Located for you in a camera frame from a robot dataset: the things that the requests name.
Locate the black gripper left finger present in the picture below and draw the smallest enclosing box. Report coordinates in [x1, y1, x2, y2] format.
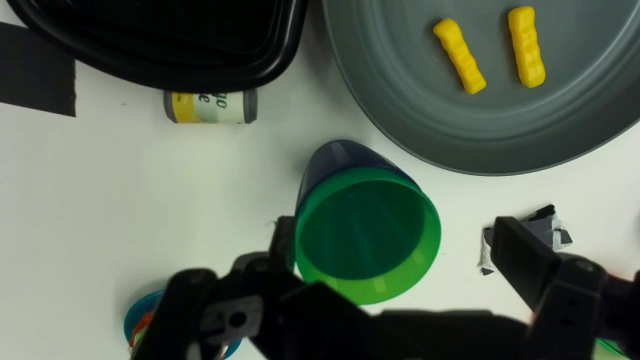
[268, 214, 300, 271]

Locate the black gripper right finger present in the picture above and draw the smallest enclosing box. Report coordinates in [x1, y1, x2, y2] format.
[490, 216, 567, 316]

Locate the green plastic cup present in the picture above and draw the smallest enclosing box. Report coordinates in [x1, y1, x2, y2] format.
[292, 166, 444, 305]

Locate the blue plastic cup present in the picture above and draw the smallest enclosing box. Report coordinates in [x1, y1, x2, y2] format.
[295, 138, 401, 208]

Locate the grey oval plate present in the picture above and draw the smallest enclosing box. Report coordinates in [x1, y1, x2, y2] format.
[320, 0, 640, 178]

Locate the small teal plate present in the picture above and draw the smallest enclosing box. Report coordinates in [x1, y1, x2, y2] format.
[122, 288, 243, 360]

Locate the small grey black clip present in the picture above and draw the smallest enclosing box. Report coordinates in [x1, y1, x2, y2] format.
[477, 201, 575, 275]

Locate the green yellow toy taco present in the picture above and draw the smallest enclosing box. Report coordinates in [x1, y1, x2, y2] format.
[591, 336, 631, 360]

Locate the small yellow-labelled can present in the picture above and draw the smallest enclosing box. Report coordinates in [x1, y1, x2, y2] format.
[161, 88, 257, 126]

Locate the toy burger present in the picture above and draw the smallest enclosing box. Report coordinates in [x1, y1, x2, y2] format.
[130, 313, 153, 343]

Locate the yellow toy fry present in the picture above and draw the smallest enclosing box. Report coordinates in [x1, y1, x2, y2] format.
[430, 16, 488, 95]
[505, 6, 548, 90]

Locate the black rectangular tray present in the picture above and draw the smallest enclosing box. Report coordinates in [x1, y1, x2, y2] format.
[5, 0, 309, 93]

